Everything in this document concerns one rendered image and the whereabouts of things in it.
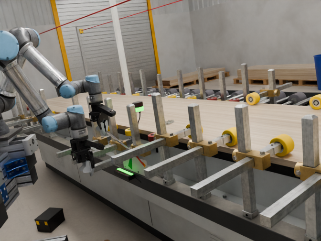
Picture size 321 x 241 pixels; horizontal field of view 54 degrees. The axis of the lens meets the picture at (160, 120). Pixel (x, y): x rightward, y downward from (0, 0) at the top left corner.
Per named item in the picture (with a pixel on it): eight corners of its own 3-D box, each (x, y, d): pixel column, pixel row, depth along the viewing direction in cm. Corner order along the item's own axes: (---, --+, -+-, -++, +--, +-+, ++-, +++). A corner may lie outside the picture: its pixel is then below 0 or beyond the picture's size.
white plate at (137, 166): (148, 178, 172) (145, 160, 170) (123, 168, 193) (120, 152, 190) (149, 177, 173) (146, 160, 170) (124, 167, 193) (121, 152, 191)
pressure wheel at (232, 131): (229, 127, 141) (218, 134, 147) (238, 143, 139) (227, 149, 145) (237, 123, 144) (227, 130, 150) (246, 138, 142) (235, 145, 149)
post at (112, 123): (120, 171, 200) (106, 98, 189) (117, 170, 203) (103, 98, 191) (124, 169, 202) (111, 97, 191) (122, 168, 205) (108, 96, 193)
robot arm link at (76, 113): (62, 107, 149) (79, 103, 153) (67, 129, 151) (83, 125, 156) (68, 108, 142) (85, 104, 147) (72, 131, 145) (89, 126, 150)
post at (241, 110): (252, 225, 122) (241, 105, 110) (244, 222, 124) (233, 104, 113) (257, 221, 124) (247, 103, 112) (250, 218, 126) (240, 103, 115)
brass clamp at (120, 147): (120, 151, 190) (118, 144, 189) (109, 147, 200) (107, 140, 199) (128, 148, 194) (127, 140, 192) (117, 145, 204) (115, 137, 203)
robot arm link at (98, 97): (104, 92, 184) (94, 95, 177) (105, 100, 185) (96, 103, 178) (94, 93, 188) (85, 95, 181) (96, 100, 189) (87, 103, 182)
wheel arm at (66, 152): (58, 159, 196) (57, 153, 195) (57, 158, 199) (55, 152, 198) (117, 139, 221) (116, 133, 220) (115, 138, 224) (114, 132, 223)
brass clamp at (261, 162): (262, 171, 109) (261, 158, 108) (231, 163, 120) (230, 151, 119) (272, 165, 113) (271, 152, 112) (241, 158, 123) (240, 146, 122)
